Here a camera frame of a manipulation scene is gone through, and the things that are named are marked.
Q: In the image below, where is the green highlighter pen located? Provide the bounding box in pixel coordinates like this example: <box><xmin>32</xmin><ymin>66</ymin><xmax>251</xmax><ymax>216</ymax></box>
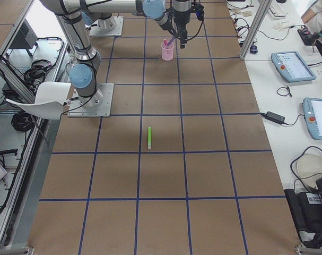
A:
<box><xmin>147</xmin><ymin>126</ymin><xmax>152</xmax><ymax>149</ymax></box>

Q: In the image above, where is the aluminium frame post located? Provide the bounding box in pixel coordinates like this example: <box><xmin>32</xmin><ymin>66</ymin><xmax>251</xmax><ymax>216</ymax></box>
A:
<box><xmin>239</xmin><ymin>0</ymin><xmax>272</xmax><ymax>60</ymax></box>

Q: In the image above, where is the teach pendant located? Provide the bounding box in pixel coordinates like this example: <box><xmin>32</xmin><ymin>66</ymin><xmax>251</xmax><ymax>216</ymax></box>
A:
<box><xmin>302</xmin><ymin>98</ymin><xmax>322</xmax><ymax>140</ymax></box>
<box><xmin>271</xmin><ymin>51</ymin><xmax>316</xmax><ymax>83</ymax></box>

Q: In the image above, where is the person in white shirt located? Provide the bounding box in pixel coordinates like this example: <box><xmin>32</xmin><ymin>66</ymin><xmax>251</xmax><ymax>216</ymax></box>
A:
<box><xmin>301</xmin><ymin>0</ymin><xmax>322</xmax><ymax>56</ymax></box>

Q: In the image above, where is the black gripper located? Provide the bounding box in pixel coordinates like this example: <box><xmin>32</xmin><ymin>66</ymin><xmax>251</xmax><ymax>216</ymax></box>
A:
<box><xmin>173</xmin><ymin>10</ymin><xmax>190</xmax><ymax>48</ymax></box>

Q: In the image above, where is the black device on table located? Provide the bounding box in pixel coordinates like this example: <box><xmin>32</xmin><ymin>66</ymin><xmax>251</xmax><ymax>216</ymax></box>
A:
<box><xmin>284</xmin><ymin>177</ymin><xmax>322</xmax><ymax>249</ymax></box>

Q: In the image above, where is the upper teach pendant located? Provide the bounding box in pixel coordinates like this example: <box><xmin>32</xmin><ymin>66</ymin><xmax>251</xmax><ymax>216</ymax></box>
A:
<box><xmin>271</xmin><ymin>51</ymin><xmax>316</xmax><ymax>83</ymax></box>

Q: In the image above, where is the lower teach pendant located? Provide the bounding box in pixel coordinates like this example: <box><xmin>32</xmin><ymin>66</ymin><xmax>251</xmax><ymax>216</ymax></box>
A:
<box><xmin>302</xmin><ymin>98</ymin><xmax>322</xmax><ymax>140</ymax></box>

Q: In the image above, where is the black power brick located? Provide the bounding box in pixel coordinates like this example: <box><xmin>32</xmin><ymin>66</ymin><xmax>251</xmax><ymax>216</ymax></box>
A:
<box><xmin>260</xmin><ymin>111</ymin><xmax>285</xmax><ymax>125</ymax></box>

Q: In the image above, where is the pink mesh cup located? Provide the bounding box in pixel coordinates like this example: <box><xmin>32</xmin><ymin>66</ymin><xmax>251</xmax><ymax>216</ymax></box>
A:
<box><xmin>161</xmin><ymin>42</ymin><xmax>175</xmax><ymax>61</ymax></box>

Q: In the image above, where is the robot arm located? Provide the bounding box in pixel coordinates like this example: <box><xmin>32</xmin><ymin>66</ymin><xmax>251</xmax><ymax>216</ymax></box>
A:
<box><xmin>79</xmin><ymin>1</ymin><xmax>204</xmax><ymax>49</ymax></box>
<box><xmin>41</xmin><ymin>1</ymin><xmax>144</xmax><ymax>108</ymax></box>

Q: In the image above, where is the small black cable loop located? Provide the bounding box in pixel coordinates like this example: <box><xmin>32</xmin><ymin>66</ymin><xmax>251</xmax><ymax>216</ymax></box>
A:
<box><xmin>276</xmin><ymin>85</ymin><xmax>293</xmax><ymax>98</ymax></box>

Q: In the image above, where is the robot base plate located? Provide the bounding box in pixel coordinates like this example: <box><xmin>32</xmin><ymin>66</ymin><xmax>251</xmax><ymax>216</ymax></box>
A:
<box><xmin>67</xmin><ymin>83</ymin><xmax>114</xmax><ymax>117</ymax></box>
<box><xmin>90</xmin><ymin>16</ymin><xmax>124</xmax><ymax>37</ymax></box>

